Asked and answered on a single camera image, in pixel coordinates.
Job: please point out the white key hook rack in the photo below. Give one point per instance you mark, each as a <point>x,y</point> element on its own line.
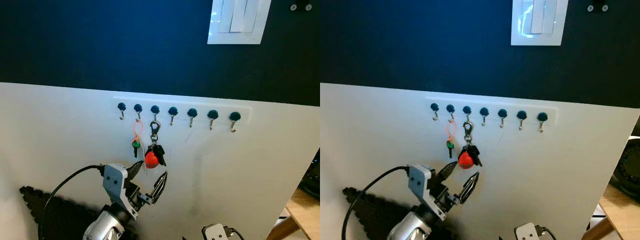
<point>510,106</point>
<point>202,105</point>

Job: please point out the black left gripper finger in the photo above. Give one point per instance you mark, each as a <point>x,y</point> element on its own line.
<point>136,170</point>
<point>160,187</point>
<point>471,188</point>
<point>445,173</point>

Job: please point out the green key with orange loop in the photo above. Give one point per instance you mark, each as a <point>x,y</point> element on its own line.
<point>450,145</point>
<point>135,145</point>

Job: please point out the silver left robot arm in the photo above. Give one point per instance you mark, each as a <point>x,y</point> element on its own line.
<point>410,227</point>
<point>105,225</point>

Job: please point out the black foam puzzle mat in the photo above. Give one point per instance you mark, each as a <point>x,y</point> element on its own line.
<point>372,215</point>
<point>65,215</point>

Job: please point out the light wooden table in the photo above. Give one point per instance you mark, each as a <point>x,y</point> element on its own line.
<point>622,212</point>
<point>305,215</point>

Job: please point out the key bunch with red ball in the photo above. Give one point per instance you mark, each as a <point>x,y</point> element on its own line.
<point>465,160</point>
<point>151,160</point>

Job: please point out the dark knob metal hook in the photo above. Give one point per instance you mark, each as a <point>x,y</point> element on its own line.
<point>192,112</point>
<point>434,107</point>
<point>450,108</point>
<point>121,106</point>
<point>173,110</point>
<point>484,111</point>
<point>542,117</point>
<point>467,110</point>
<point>522,115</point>
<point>213,114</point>
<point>138,107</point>
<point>155,109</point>
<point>502,113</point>
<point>235,116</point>

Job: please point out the white board panel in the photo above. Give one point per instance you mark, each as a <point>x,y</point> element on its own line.
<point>230,175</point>
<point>540,175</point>

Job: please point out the white wall light switch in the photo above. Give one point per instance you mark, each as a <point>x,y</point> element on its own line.
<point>542,22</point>
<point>240,22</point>

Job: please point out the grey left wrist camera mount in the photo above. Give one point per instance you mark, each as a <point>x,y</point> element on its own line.
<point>419,179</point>
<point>113,177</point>

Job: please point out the round black device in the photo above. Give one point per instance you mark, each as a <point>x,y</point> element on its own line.
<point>629,167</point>
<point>312,177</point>

